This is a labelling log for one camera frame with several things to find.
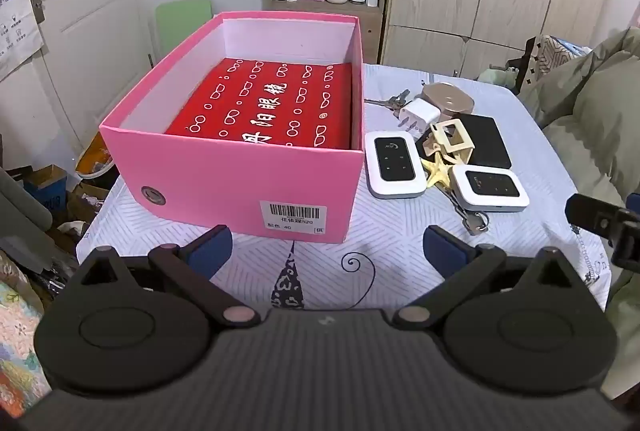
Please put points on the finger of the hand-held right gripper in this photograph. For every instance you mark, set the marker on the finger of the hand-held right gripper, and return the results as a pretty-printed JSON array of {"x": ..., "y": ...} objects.
[{"x": 590, "y": 213}]

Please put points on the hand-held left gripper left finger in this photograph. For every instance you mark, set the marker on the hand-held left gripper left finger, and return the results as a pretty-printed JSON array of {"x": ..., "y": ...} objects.
[{"x": 210, "y": 253}]

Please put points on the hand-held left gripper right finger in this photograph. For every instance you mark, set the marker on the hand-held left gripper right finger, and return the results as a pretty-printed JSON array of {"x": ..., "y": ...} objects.
[{"x": 445, "y": 253}]

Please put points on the pink cardboard box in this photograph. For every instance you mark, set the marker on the pink cardboard box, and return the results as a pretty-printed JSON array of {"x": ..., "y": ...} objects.
[{"x": 225, "y": 181}]

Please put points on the white pocket router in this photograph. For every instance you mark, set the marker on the white pocket router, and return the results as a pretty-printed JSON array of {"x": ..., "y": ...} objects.
[
  {"x": 395, "y": 161},
  {"x": 490, "y": 188}
]

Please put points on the yellow starfish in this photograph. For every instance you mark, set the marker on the yellow starfish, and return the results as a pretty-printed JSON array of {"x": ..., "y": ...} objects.
[{"x": 435, "y": 168}]

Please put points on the cream hair claw clip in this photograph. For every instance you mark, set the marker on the cream hair claw clip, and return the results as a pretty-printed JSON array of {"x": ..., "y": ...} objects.
[{"x": 440, "y": 146}]

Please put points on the black case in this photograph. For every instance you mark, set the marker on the black case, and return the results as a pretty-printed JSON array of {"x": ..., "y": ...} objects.
[{"x": 487, "y": 141}]

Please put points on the round pinkish case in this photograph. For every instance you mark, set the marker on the round pinkish case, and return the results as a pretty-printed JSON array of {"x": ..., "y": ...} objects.
[{"x": 450, "y": 98}]

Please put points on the olive duvet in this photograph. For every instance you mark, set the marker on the olive duvet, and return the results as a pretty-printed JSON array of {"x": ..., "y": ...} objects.
[{"x": 600, "y": 111}]

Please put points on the small open cardboard box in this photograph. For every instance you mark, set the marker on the small open cardboard box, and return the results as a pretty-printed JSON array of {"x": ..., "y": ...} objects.
[{"x": 87, "y": 203}]

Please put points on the white charger plug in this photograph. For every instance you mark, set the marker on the white charger plug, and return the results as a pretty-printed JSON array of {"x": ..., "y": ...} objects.
[{"x": 420, "y": 113}]

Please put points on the trash bin with orange bag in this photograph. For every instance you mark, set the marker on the trash bin with orange bag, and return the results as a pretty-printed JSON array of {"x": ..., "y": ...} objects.
[{"x": 95, "y": 156}]

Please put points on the geometric patterned bag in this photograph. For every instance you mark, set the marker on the geometric patterned bag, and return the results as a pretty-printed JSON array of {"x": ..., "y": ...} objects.
[{"x": 555, "y": 56}]

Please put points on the bunch of keys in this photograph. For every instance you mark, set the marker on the bunch of keys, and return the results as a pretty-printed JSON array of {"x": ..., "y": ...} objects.
[{"x": 395, "y": 100}]

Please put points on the blue cardboard box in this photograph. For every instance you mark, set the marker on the blue cardboard box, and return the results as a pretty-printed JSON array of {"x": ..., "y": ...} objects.
[{"x": 50, "y": 196}]

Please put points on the grey cushion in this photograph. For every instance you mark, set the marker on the grey cushion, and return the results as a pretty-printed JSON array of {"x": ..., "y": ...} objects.
[{"x": 22, "y": 201}]

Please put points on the floral cloth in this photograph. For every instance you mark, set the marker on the floral cloth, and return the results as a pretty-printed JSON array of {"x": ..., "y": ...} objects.
[{"x": 17, "y": 326}]

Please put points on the green folding board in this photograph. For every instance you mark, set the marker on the green folding board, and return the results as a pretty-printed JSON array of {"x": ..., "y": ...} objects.
[{"x": 180, "y": 21}]

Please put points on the white door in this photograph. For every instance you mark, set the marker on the white door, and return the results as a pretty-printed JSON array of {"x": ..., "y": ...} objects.
[{"x": 85, "y": 11}]

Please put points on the white wall poster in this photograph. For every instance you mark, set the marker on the white wall poster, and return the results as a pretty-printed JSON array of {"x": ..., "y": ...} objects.
[{"x": 15, "y": 31}]

